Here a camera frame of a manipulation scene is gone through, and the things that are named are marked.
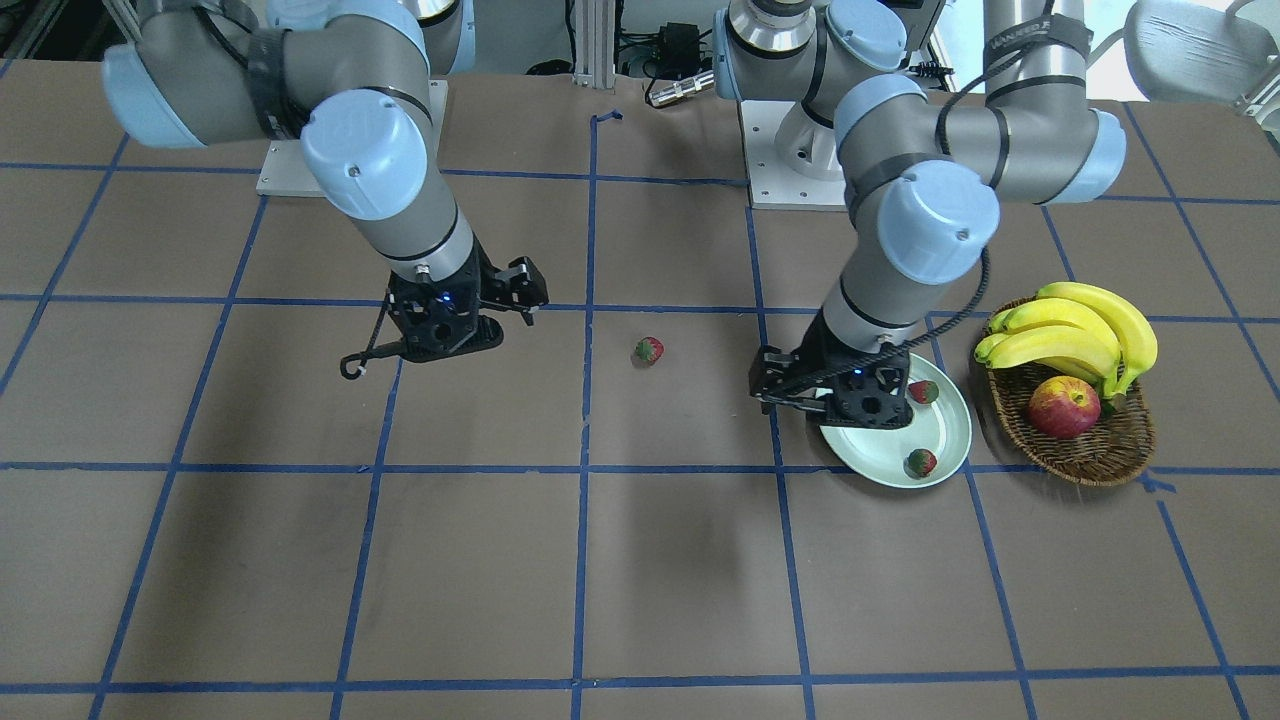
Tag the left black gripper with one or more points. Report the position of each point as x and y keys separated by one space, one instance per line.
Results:
x=808 y=352

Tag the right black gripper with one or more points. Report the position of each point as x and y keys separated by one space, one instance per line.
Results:
x=492 y=283

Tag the strawberry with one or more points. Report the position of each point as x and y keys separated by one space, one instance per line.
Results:
x=920 y=463
x=924 y=393
x=649 y=350

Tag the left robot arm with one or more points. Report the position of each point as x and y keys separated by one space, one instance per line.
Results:
x=923 y=183

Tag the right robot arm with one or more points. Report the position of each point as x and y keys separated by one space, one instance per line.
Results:
x=351 y=82

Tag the light green plate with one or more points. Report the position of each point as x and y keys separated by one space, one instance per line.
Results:
x=943 y=427

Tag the red apple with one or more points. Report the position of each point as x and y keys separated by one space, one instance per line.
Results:
x=1063 y=407

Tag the yellow banana bunch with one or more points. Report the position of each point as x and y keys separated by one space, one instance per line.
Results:
x=1077 y=328

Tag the woven wicker basket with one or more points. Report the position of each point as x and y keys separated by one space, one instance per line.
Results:
x=1115 y=450

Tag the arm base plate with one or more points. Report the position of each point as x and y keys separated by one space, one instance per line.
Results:
x=791 y=160
x=284 y=172

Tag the aluminium frame post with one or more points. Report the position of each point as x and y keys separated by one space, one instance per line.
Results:
x=594 y=47

